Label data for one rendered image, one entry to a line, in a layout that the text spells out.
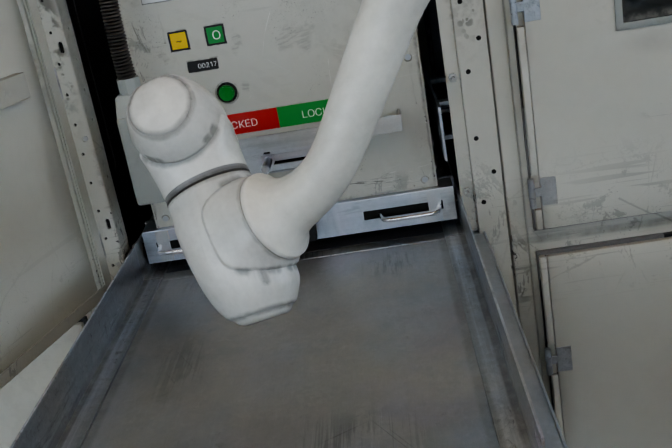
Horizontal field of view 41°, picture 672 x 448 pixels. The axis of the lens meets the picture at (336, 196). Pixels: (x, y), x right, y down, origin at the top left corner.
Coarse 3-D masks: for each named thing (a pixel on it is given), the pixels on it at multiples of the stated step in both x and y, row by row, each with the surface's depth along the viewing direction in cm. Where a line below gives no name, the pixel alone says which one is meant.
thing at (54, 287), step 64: (0, 0) 134; (0, 64) 133; (0, 128) 133; (64, 128) 143; (0, 192) 132; (64, 192) 146; (0, 256) 131; (64, 256) 146; (0, 320) 131; (64, 320) 140; (0, 384) 126
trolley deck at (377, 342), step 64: (384, 256) 146; (448, 256) 142; (192, 320) 135; (320, 320) 128; (384, 320) 125; (448, 320) 122; (512, 320) 119; (128, 384) 120; (192, 384) 117; (256, 384) 114; (320, 384) 112; (384, 384) 109; (448, 384) 107
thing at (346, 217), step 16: (400, 192) 151; (416, 192) 150; (448, 192) 150; (336, 208) 151; (352, 208) 151; (368, 208) 151; (384, 208) 151; (400, 208) 151; (416, 208) 151; (448, 208) 151; (320, 224) 152; (336, 224) 152; (352, 224) 152; (368, 224) 152; (384, 224) 152; (400, 224) 152; (416, 224) 152; (144, 240) 154; (176, 240) 154; (160, 256) 155; (176, 256) 155
